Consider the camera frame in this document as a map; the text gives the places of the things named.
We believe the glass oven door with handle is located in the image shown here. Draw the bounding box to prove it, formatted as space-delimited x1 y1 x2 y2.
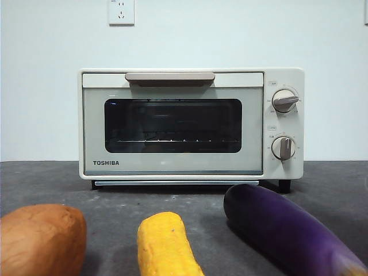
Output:
82 71 265 175

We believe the purple eggplant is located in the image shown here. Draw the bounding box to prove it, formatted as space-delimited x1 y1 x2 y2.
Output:
223 183 368 276

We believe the small beige oven knob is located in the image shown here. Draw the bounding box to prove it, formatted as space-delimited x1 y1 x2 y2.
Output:
271 136 296 160

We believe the large beige oven knob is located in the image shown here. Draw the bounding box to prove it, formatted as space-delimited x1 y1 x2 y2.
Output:
271 89 300 113

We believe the cream toaster oven body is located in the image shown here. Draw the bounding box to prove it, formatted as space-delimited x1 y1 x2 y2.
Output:
77 67 305 193

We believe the silver crumb tray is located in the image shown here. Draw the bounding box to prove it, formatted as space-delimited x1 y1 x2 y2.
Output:
94 181 259 187

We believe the yellow corn cob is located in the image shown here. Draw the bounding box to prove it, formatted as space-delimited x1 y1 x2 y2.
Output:
136 212 205 276

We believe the brown sweet potato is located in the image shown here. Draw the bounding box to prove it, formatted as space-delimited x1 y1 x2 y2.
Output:
0 203 87 276

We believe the metal wire oven rack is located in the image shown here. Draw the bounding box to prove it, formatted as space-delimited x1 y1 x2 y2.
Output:
119 139 239 144

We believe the white wall socket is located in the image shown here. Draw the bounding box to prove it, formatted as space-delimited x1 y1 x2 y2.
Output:
108 0 135 26

